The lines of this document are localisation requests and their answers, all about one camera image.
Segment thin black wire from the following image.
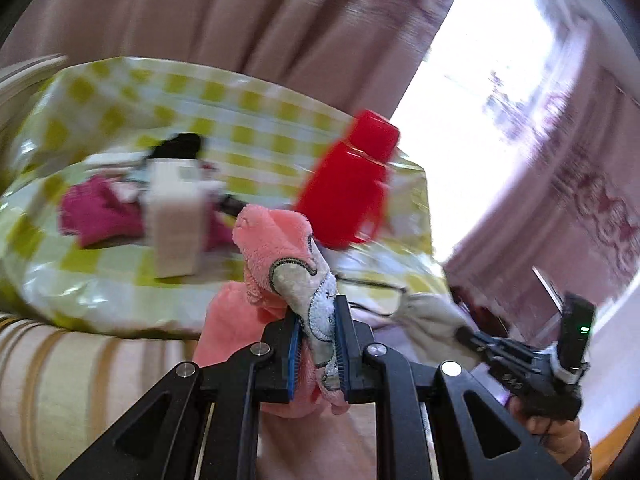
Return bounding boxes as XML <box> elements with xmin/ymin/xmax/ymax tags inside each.
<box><xmin>334</xmin><ymin>272</ymin><xmax>408</xmax><ymax>317</ymax></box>

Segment magenta cloth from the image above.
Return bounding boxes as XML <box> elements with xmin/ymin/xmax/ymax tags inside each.
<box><xmin>59</xmin><ymin>175</ymin><xmax>236</xmax><ymax>251</ymax></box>

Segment black cloth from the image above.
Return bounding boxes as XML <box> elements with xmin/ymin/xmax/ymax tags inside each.
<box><xmin>147</xmin><ymin>132</ymin><xmax>203</xmax><ymax>161</ymax></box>

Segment cream wooden furniture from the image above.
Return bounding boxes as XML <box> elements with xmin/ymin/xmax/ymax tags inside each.
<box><xmin>0</xmin><ymin>54</ymin><xmax>68</xmax><ymax>126</ymax></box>

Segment pink lace curtain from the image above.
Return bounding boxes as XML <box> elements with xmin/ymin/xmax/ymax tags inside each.
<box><xmin>445</xmin><ymin>10</ymin><xmax>640</xmax><ymax>311</ymax></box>

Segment striped sofa cover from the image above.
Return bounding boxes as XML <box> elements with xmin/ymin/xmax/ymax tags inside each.
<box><xmin>0</xmin><ymin>310</ymin><xmax>381</xmax><ymax>480</ymax></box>

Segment grey cloth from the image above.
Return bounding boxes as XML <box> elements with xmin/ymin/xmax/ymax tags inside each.
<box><xmin>395</xmin><ymin>292</ymin><xmax>481</xmax><ymax>366</ymax></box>

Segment beige curtain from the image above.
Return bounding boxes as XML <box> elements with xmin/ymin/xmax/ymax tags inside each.
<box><xmin>5</xmin><ymin>0</ymin><xmax>476</xmax><ymax>126</ymax></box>

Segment red thermos flask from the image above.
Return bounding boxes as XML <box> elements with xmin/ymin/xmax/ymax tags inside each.
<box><xmin>292</xmin><ymin>109</ymin><xmax>401</xmax><ymax>250</ymax></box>

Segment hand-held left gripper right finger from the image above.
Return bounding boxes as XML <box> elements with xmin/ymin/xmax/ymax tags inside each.
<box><xmin>334</xmin><ymin>295</ymin><xmax>571</xmax><ymax>480</ymax></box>

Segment pink plush cloth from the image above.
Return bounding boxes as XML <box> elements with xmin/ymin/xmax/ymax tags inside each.
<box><xmin>192</xmin><ymin>204</ymin><xmax>351</xmax><ymax>416</ymax></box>

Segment white plastic device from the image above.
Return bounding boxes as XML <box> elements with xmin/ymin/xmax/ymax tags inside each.
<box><xmin>145</xmin><ymin>157</ymin><xmax>206</xmax><ymax>278</ymax></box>

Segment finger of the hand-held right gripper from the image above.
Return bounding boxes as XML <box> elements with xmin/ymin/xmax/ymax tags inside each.
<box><xmin>457</xmin><ymin>327</ymin><xmax>506</xmax><ymax>361</ymax></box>

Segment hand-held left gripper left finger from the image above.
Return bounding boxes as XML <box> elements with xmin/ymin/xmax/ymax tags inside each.
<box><xmin>57</xmin><ymin>310</ymin><xmax>303</xmax><ymax>480</ymax></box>

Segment green checked tablecloth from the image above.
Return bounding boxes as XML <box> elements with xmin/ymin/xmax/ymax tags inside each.
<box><xmin>0</xmin><ymin>55</ymin><xmax>451</xmax><ymax>336</ymax></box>

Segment person's right forearm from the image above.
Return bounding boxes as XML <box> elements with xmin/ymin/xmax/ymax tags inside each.
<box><xmin>550</xmin><ymin>430</ymin><xmax>593</xmax><ymax>480</ymax></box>

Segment person's right hand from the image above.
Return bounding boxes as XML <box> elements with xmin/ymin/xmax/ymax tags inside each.
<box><xmin>507</xmin><ymin>395</ymin><xmax>583</xmax><ymax>466</ymax></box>

